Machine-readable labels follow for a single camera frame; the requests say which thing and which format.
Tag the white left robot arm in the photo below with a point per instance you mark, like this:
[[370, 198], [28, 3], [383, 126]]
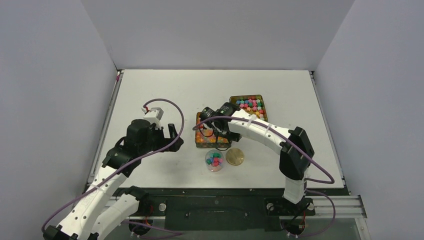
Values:
[[87, 220]]

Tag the gold round lid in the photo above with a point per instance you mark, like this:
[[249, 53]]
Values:
[[235, 156]]

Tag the aluminium rail frame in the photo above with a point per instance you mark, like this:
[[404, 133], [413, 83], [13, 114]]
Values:
[[346, 207]]

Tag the clear round plastic container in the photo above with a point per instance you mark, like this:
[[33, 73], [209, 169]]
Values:
[[214, 160]]

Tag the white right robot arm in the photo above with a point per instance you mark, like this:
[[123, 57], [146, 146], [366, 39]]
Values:
[[291, 145]]

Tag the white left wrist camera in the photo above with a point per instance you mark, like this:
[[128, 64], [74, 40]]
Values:
[[153, 116]]

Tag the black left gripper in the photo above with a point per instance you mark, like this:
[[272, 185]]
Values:
[[164, 141]]

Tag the tin of translucent star candies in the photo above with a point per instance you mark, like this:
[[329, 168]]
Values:
[[205, 138]]

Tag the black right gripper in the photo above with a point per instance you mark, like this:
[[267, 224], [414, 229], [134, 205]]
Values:
[[215, 127]]

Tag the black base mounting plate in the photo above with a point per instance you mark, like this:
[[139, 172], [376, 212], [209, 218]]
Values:
[[231, 209]]

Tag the tin of pastel star candies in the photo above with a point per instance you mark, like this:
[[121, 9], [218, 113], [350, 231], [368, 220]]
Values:
[[252, 104]]

